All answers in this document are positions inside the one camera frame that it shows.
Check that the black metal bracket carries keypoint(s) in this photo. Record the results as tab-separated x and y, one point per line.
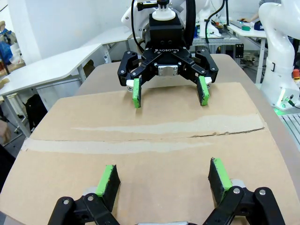
239	50

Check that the dark blue cap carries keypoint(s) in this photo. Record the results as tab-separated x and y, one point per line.
257	25

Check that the red emergency stop button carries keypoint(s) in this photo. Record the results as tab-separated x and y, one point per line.
296	73

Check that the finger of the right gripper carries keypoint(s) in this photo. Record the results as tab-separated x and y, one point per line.
204	91
136	93

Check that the person's right hand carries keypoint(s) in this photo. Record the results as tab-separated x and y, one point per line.
4	132

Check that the white angled desk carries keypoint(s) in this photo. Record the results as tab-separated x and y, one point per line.
47	75

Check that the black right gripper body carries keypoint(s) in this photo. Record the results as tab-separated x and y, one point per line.
166	37

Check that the brown cardboard box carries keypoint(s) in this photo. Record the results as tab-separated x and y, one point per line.
150	145

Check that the black bag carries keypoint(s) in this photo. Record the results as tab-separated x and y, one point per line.
35	110

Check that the white desk with tools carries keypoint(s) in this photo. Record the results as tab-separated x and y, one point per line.
243	32

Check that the aluminium profile frame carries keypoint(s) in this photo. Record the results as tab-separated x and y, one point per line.
290	122

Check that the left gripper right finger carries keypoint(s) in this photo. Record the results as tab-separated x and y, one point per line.
221	180

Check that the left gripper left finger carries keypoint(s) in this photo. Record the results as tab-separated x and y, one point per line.
106	187

